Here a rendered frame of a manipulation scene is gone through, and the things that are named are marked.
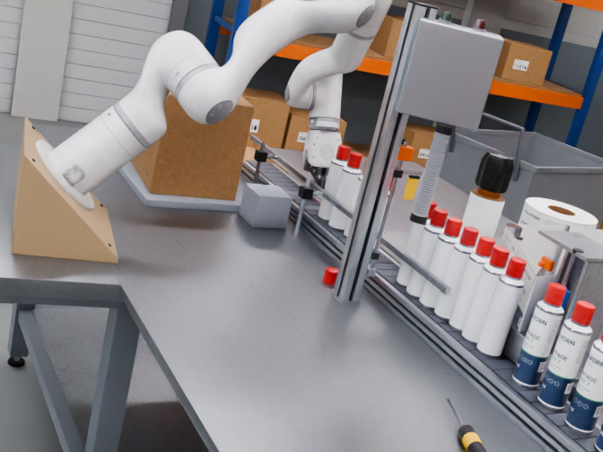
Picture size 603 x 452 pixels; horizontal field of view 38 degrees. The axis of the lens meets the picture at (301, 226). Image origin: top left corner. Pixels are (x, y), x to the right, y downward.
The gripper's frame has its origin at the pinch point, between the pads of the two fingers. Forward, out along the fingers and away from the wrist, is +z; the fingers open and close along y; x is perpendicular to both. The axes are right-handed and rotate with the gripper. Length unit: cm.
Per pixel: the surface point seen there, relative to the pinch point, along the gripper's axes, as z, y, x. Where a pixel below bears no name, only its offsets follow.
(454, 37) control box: -29, -12, -71
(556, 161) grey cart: -29, 239, 154
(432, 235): 11, -3, -55
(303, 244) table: 15.6, -9.5, -9.7
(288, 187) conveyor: 0.6, -0.8, 17.1
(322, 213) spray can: 7.5, -2.8, -6.9
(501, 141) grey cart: -38, 207, 164
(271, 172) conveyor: -4.0, -0.4, 29.7
